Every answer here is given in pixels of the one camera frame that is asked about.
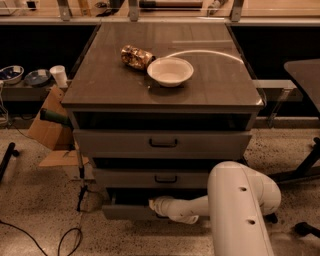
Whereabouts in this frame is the grey drawer cabinet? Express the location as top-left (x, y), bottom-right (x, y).
top-left (61, 21), bottom-right (266, 214)

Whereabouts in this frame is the grey top drawer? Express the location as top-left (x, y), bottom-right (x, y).
top-left (74, 129), bottom-right (251, 160)

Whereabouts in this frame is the grey drawer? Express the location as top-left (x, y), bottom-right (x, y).
top-left (102, 189), bottom-right (210, 224)
top-left (93, 169), bottom-right (208, 189)
top-left (74, 129), bottom-right (251, 160)

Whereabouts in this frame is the dark side table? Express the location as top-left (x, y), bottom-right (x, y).
top-left (284, 59), bottom-right (320, 112)

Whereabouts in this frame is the green handled tool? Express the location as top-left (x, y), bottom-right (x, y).
top-left (40, 108), bottom-right (72, 127)

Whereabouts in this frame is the blue bowl with white rim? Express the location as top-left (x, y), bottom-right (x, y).
top-left (0, 65), bottom-right (24, 85)

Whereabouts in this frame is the grey wall shelf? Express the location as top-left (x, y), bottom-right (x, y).
top-left (1, 81), bottom-right (56, 102)

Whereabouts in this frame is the dark blue bowl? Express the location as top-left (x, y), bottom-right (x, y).
top-left (24, 69), bottom-right (51, 88)

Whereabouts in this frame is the brown cardboard box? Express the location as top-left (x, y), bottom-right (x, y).
top-left (27, 85), bottom-right (78, 167)

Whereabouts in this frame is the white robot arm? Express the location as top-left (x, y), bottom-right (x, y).
top-left (149, 161), bottom-right (281, 256)

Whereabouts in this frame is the grey middle drawer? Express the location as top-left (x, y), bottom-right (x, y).
top-left (93, 169), bottom-right (208, 189)

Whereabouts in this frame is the white paper cup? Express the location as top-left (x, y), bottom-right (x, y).
top-left (50, 65), bottom-right (68, 88)

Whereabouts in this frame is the black floor cable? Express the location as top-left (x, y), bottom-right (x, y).
top-left (0, 219), bottom-right (84, 256)

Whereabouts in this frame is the grey bottom drawer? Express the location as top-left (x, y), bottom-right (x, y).
top-left (102, 189), bottom-right (210, 224)

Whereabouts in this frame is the black stand leg left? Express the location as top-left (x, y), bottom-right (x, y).
top-left (0, 142), bottom-right (20, 182)

